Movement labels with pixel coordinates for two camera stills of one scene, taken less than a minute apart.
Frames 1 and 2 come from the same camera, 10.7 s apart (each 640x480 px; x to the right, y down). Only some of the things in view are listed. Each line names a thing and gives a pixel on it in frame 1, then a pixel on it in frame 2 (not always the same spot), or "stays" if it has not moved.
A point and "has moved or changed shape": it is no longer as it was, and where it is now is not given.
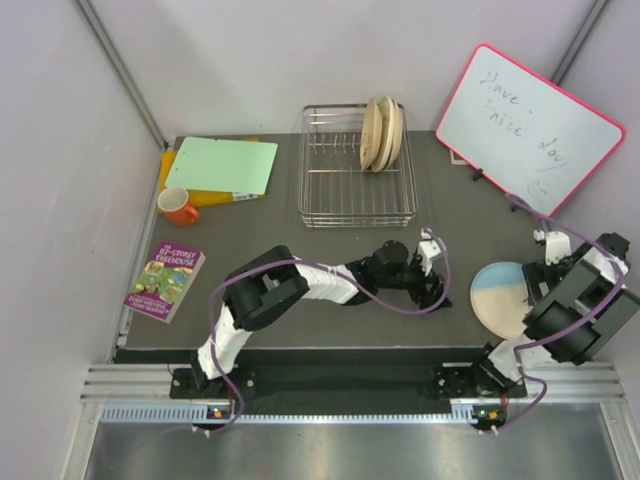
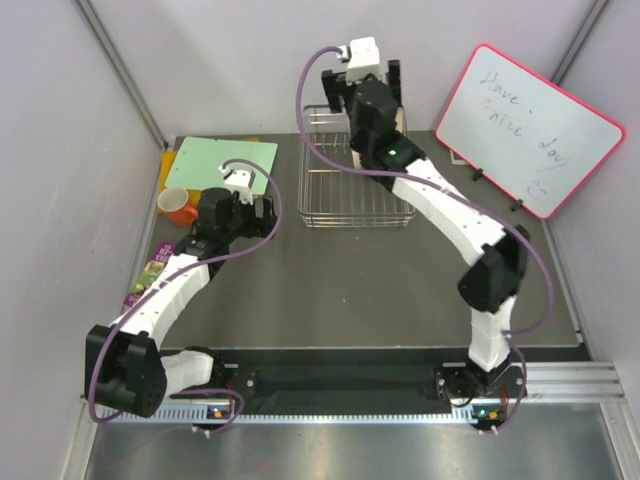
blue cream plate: (498, 293) has moved or changed shape
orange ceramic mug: (173, 202) stays
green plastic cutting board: (236, 166) stays
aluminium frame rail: (151, 384) stays
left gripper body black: (408, 276) -> (245, 223)
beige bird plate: (398, 132) stays
